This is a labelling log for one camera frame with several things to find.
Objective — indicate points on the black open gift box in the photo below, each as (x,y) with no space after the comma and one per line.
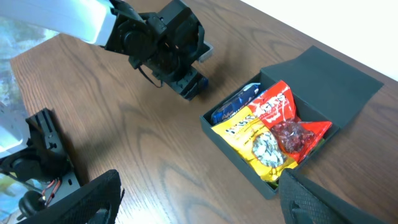
(324,89)

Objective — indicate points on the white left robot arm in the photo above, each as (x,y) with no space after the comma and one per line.
(113,25)

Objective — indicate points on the green Haribo worms bag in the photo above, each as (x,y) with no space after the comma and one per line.
(274,185)

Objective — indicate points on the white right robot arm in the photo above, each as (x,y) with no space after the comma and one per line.
(32,149)

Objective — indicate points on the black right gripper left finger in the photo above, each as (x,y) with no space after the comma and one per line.
(95,202)

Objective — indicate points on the blue Oreo cookie pack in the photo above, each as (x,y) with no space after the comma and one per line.
(235,103)

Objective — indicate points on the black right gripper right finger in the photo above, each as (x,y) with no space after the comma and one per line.
(303,201)

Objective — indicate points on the yellow sunflower seed bag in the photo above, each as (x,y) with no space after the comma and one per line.
(255,143)

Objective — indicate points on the red Hacks candy bag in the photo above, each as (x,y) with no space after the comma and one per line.
(276,108)

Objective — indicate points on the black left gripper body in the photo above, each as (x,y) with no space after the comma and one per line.
(178,41)

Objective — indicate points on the blue Eclipse mints box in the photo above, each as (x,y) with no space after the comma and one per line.
(200,85)

